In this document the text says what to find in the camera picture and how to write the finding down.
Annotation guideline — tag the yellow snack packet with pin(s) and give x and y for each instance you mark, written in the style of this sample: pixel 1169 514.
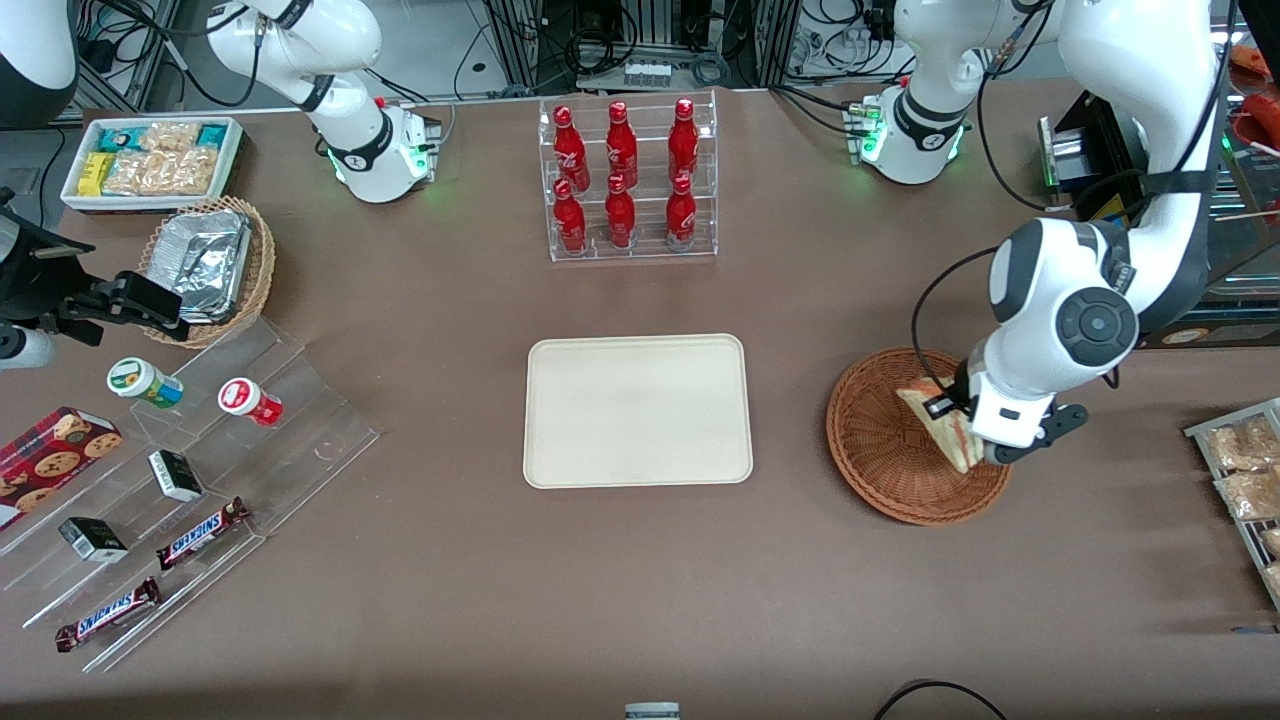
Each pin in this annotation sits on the yellow snack packet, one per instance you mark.
pixel 96 174

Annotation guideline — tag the round brown wicker basket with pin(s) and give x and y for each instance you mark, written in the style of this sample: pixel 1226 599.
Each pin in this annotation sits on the round brown wicker basket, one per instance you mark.
pixel 870 450

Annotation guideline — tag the clear bag brown snacks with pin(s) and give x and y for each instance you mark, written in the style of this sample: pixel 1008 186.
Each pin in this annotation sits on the clear bag brown snacks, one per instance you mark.
pixel 1250 495
pixel 1245 445
pixel 1272 545

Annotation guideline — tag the white rectangular snack bin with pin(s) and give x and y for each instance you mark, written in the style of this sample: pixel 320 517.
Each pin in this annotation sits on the white rectangular snack bin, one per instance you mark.
pixel 232 160

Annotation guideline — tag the Snickers chocolate bar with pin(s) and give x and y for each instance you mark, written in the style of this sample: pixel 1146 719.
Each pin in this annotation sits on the Snickers chocolate bar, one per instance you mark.
pixel 200 535
pixel 108 615

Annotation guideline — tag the teal snack packet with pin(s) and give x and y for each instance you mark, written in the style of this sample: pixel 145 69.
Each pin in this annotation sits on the teal snack packet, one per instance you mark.
pixel 212 135
pixel 120 138

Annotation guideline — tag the red chocolate cookie box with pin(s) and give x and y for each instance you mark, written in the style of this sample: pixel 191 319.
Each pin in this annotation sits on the red chocolate cookie box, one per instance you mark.
pixel 55 460

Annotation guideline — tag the triangular sandwich wedge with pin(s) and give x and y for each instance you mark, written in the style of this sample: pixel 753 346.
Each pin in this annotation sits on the triangular sandwich wedge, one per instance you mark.
pixel 945 440

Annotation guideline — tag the aluminium foil tray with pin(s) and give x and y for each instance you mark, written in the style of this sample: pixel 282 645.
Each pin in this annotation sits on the aluminium foil tray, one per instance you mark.
pixel 205 260

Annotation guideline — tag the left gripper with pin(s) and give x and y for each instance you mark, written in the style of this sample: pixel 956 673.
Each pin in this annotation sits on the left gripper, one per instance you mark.
pixel 962 385

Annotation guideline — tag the green lidded snack cup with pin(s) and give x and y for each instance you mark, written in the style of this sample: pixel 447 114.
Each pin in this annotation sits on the green lidded snack cup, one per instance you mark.
pixel 140 380

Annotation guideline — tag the clear bag beige crackers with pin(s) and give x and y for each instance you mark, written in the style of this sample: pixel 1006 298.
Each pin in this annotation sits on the clear bag beige crackers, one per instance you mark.
pixel 165 172
pixel 170 135

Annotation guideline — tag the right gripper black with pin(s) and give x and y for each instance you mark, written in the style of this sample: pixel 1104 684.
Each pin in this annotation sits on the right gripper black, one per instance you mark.
pixel 28 278

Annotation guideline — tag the grey device edge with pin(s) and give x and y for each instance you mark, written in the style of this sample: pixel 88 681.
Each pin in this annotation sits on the grey device edge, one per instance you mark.
pixel 652 712

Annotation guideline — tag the beige rectangular tray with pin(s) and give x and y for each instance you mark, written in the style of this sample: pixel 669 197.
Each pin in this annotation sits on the beige rectangular tray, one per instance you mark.
pixel 620 410

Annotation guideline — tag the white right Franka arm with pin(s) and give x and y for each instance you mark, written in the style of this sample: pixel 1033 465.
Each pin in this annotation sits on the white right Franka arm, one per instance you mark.
pixel 350 40

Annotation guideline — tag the white power strip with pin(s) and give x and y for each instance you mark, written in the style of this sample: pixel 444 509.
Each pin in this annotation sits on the white power strip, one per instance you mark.
pixel 648 74

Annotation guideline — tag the clear acrylic stepped stand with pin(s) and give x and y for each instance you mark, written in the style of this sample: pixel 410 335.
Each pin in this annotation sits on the clear acrylic stepped stand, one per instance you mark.
pixel 300 410

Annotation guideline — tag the red lidded snack cup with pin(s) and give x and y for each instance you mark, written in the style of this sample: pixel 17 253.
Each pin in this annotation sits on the red lidded snack cup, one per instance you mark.
pixel 245 400

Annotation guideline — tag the red cola bottle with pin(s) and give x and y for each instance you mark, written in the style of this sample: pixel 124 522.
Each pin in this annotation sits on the red cola bottle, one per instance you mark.
pixel 683 140
pixel 570 150
pixel 681 215
pixel 570 220
pixel 621 145
pixel 619 215

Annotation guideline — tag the clear acrylic bottle rack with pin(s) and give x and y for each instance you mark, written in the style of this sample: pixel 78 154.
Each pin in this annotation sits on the clear acrylic bottle rack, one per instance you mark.
pixel 648 235

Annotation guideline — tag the black food display cabinet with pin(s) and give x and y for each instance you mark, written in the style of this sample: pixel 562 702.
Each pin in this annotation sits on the black food display cabinet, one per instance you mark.
pixel 1250 320

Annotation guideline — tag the small black carton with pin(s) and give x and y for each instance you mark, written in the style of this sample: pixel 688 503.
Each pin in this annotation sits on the small black carton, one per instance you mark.
pixel 175 475
pixel 92 540

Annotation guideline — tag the light wicker basket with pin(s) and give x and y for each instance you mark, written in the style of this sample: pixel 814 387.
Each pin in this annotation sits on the light wicker basket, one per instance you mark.
pixel 262 270

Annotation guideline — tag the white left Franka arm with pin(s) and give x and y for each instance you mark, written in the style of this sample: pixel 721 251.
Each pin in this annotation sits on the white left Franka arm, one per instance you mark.
pixel 1130 60

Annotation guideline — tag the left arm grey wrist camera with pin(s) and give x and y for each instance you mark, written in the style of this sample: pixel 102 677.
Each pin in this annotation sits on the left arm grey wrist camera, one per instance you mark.
pixel 1060 425

